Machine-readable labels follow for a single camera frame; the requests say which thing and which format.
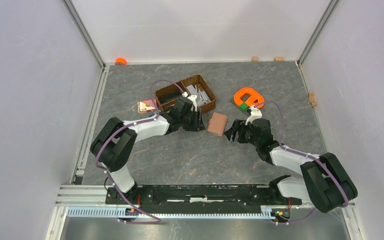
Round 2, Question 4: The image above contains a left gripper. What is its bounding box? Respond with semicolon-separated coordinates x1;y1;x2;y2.
179;108;206;132

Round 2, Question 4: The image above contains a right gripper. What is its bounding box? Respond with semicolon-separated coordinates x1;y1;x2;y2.
223;119;260;148

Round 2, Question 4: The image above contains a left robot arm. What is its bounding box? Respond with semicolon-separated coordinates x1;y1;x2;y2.
90;95;205;204

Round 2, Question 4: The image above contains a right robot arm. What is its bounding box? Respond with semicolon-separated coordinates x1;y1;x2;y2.
224;118;358;213

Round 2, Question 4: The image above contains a silver cards pile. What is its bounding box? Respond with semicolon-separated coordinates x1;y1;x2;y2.
186;84;211;107

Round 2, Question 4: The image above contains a green toy brick plate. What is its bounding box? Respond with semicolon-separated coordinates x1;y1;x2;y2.
230;98;251;117

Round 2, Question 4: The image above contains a brown wicker basket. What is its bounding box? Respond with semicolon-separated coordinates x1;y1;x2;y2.
155;74;216;114

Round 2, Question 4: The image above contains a wooden block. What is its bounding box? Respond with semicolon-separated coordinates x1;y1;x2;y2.
274;56;285;62
251;56;259;63

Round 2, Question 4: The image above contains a curved wooden piece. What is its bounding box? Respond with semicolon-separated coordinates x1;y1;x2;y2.
308;92;318;108

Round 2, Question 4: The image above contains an orange cap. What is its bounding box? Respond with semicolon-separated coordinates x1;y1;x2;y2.
114;57;127;66

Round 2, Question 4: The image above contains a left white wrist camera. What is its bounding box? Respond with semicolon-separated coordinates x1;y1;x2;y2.
181;91;198;112

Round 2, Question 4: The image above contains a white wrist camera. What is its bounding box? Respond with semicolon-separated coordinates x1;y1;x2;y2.
245;105;262;125
181;91;198;112

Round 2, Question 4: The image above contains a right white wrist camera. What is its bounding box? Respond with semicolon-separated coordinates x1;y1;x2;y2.
245;105;262;125

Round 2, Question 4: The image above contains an orange plastic ring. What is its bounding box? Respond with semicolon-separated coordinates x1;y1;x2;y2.
233;87;266;109

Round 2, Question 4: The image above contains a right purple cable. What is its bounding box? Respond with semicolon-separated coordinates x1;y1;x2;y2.
253;100;350;226

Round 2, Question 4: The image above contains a purple cable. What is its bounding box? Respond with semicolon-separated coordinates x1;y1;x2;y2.
94;79;188;225
253;100;350;226

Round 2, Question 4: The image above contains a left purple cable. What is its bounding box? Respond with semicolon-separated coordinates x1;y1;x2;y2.
94;79;188;225

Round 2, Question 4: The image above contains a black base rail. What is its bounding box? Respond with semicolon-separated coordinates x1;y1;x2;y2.
125;184;302;214

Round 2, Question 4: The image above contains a white comb cable duct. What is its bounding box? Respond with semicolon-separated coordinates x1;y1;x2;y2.
66;206;275;220

